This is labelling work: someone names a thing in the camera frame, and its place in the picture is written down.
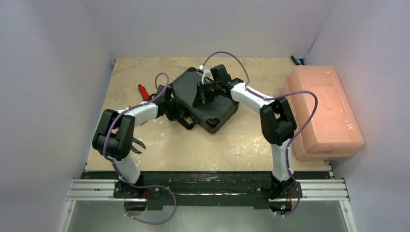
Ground black poker set case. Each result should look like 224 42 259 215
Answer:
171 67 239 134

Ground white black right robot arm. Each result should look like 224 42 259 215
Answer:
192 65 297 199

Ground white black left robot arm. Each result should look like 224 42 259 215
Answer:
91 86 187 198

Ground red black utility knife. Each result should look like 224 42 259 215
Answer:
138 85 156 101

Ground black pliers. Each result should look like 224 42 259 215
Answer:
131 139 146 154

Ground blue object behind bin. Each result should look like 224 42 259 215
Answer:
290 56 305 65

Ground translucent pink storage bin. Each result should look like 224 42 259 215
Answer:
284 65 364 161

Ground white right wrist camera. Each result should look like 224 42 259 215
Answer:
199 65 213 84

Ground black aluminium mounting rail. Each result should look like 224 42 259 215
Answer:
67 171 349 212

